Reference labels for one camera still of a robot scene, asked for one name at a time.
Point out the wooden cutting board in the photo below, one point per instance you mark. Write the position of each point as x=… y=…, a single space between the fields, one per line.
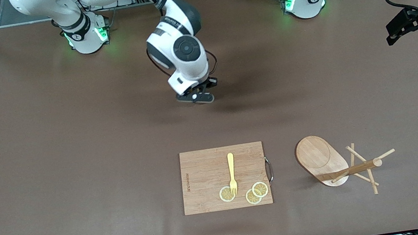
x=205 y=176

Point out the brown table cover mat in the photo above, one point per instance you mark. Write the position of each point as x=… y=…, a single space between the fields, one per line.
x=69 y=122

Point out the yellow plastic fork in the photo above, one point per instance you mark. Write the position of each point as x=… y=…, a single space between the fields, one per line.
x=231 y=164

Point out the lemon slice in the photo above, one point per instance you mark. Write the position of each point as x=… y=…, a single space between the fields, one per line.
x=260 y=189
x=251 y=199
x=224 y=195

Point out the wooden cup rack with pegs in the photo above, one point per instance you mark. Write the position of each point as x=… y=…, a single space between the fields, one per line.
x=316 y=155

